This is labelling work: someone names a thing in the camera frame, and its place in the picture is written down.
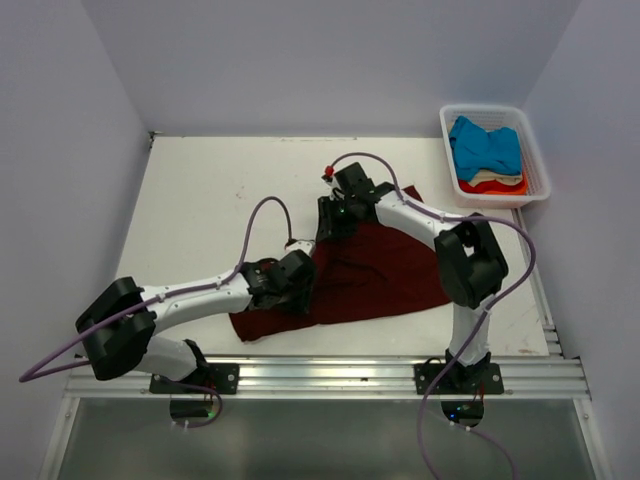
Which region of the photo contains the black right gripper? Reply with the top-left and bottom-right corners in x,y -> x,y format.
317,195 -> 359,243

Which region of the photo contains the dark red t shirt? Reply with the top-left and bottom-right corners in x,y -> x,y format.
227,184 -> 452,344

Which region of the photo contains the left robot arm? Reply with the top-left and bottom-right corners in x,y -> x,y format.
76,240 -> 317,393

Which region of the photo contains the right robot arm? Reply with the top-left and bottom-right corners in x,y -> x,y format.
316,163 -> 508,393

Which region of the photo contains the cream t shirt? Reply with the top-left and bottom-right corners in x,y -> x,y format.
469,169 -> 523,186

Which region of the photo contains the orange red t shirt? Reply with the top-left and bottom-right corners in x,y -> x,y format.
458,177 -> 528,195

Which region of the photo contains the blue t shirt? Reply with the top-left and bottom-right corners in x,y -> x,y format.
449,116 -> 522,182

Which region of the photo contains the white plastic basket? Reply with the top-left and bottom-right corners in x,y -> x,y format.
439,104 -> 551,209

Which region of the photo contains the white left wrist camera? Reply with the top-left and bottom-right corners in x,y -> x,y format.
284,239 -> 316,257

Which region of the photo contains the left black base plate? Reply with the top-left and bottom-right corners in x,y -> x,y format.
149,363 -> 240,395

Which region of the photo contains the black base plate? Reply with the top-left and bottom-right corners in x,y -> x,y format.
413,357 -> 505,395
149,363 -> 240,395

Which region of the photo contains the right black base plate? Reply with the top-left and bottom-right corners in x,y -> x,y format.
413,357 -> 505,395

